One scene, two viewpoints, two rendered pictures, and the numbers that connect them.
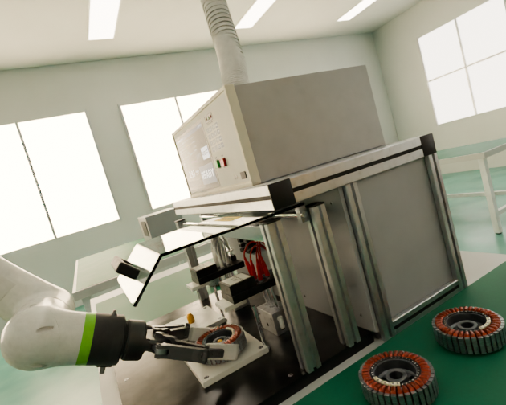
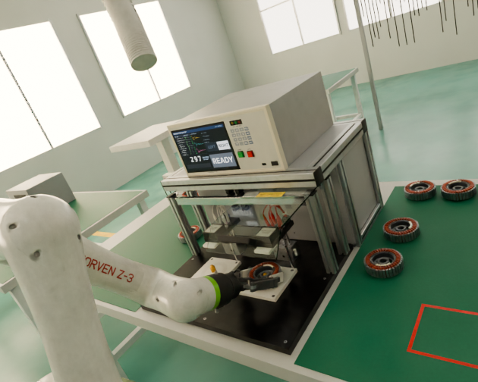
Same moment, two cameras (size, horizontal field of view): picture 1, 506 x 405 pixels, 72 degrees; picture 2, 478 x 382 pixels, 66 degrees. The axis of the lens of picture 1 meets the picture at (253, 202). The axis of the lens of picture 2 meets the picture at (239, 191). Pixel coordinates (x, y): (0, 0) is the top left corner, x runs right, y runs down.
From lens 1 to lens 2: 0.66 m
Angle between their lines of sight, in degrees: 25
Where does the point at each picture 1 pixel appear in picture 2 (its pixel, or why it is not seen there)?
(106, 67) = not seen: outside the picture
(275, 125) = (288, 126)
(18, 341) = (190, 303)
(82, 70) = not seen: outside the picture
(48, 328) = (198, 291)
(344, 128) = (316, 118)
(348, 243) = (340, 196)
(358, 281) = (344, 217)
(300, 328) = (330, 250)
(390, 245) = (355, 192)
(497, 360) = (419, 241)
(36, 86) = not seen: outside the picture
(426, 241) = (366, 184)
